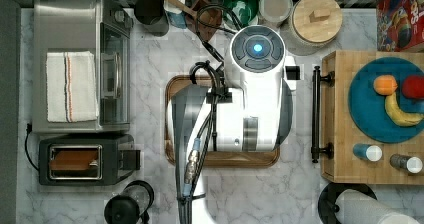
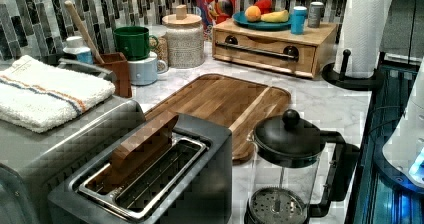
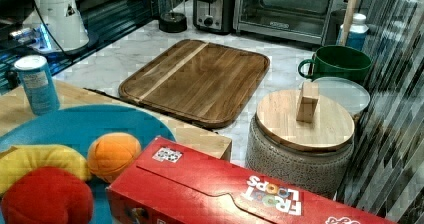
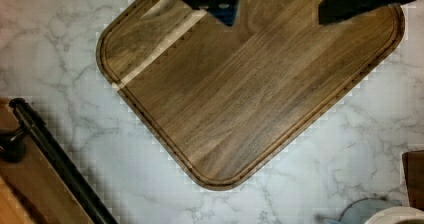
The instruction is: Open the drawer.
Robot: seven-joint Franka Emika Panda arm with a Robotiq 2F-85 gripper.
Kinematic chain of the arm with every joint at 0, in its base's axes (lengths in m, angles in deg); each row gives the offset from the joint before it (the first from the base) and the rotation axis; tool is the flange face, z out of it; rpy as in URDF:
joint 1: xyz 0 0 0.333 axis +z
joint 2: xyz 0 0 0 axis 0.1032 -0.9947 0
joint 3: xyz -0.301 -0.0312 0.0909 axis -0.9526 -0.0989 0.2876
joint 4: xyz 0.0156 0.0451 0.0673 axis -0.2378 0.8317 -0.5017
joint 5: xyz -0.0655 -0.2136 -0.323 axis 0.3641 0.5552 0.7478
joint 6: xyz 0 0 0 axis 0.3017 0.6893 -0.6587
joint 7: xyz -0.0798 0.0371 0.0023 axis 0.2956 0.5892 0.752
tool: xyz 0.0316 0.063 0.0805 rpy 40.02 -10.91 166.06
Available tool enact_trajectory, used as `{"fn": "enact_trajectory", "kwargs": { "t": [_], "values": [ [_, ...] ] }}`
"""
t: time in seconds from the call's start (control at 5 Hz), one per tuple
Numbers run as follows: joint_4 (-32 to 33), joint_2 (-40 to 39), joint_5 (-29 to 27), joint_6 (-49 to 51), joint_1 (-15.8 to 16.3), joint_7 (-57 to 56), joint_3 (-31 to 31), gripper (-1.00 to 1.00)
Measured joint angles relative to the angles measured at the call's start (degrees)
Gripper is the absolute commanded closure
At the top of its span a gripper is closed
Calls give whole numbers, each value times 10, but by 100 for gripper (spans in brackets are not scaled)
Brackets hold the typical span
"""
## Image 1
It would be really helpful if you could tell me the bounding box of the black two-slot toaster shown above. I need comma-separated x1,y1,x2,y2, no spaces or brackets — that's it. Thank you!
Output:
39,133,141,186

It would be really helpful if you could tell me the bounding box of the black drawer handle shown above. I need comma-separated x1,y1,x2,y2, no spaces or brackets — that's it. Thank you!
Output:
311,66,334,163

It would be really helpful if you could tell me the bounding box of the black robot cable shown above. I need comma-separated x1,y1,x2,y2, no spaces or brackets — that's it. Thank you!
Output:
177,4,244,224

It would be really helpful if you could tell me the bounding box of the Froot Loops cereal box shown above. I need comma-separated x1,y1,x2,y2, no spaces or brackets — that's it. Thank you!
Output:
376,0,424,53

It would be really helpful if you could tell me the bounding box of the grey metal shaker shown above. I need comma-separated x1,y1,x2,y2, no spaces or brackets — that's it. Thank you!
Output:
390,154,423,174

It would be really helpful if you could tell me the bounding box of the black paper towel holder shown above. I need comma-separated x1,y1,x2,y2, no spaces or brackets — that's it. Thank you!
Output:
318,183,377,224

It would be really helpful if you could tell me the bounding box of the glass french press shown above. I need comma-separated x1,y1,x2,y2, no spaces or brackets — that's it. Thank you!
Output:
104,180,154,224

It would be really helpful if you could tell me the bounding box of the blue plate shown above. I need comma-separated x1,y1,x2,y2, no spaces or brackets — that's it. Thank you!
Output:
348,57,424,143

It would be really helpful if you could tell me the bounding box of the dark grey cup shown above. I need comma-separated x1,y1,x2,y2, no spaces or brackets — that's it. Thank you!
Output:
134,0,169,36

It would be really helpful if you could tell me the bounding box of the paper towel roll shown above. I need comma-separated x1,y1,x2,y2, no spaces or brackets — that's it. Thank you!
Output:
335,189,420,224

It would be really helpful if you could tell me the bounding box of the brown wooden utensil holder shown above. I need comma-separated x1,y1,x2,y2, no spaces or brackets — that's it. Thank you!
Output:
185,0,222,41

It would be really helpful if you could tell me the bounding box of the yellow banana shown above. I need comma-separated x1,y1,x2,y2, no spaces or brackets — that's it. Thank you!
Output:
385,92,423,127

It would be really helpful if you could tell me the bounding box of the light blue mug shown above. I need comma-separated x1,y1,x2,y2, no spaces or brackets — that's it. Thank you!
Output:
259,0,293,28

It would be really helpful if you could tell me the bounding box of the white striped folded towel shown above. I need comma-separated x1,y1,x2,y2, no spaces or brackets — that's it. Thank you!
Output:
46,51,98,123

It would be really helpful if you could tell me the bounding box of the white and blue bottle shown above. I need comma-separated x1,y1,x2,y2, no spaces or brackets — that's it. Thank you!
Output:
164,0,186,29

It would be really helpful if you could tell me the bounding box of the black toaster power cord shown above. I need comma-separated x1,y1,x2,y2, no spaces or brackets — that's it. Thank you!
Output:
24,122,40,172

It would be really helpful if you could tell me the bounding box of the wooden toast slice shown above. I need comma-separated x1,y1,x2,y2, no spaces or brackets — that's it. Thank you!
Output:
49,150,98,171

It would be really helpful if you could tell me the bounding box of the ceramic jar with wooden lid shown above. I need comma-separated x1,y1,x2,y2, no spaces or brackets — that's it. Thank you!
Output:
280,0,343,56

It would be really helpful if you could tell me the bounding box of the red apple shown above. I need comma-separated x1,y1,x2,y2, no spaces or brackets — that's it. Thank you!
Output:
402,75,424,99

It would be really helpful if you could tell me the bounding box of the wooden spoon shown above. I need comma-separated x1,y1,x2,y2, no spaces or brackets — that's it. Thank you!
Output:
164,0,212,24

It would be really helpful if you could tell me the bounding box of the stainless steel toaster oven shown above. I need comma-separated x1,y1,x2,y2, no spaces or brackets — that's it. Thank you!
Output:
33,0,133,133

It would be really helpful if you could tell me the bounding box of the wooden cutting board tray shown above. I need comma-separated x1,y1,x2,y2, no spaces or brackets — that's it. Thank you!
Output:
164,75,280,168

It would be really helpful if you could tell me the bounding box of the orange fruit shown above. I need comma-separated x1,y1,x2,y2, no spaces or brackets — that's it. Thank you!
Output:
373,75,398,96

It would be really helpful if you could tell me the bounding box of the green mug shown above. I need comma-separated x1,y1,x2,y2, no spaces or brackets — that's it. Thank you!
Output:
223,0,259,27

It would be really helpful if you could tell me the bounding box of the blue shaker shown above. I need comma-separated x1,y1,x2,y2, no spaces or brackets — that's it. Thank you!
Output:
353,144,383,162

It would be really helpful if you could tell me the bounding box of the wooden drawer box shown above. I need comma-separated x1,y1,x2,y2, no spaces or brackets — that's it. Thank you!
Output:
320,50,424,185

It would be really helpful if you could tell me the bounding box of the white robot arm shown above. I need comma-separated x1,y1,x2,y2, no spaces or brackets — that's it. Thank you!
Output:
166,25,293,224

